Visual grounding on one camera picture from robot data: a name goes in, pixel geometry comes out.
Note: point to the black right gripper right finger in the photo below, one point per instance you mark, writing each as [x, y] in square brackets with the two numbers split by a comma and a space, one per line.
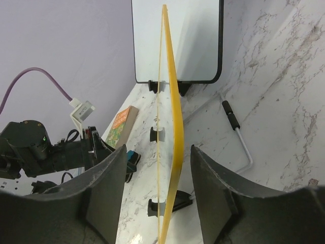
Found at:
[233, 209]

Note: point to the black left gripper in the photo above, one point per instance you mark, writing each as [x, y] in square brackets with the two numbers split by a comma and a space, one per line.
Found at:
[26, 146]

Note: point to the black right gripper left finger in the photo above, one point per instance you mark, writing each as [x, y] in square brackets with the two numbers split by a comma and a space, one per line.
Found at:
[85, 209]

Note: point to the blue whiteboard eraser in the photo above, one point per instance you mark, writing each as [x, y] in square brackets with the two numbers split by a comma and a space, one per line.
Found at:
[133, 159]

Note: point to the yellow framed small whiteboard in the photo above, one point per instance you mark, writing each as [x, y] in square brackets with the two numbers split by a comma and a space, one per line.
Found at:
[169, 116]

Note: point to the black whiteboard stand foot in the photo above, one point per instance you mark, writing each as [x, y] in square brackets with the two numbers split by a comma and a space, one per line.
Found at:
[182, 200]

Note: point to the black large whiteboard foot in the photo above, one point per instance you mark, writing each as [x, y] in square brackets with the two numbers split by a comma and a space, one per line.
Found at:
[156, 86]

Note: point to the black framed large whiteboard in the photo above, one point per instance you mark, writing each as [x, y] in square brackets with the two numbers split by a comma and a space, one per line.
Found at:
[197, 38]

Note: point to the orange treehouse book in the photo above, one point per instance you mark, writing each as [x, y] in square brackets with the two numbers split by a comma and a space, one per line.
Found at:
[122, 127]

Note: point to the white stand rod black grip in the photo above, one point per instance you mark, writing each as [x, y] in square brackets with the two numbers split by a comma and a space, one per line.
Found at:
[234, 124]

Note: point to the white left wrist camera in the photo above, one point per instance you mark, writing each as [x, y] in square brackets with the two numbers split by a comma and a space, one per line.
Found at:
[80, 113]

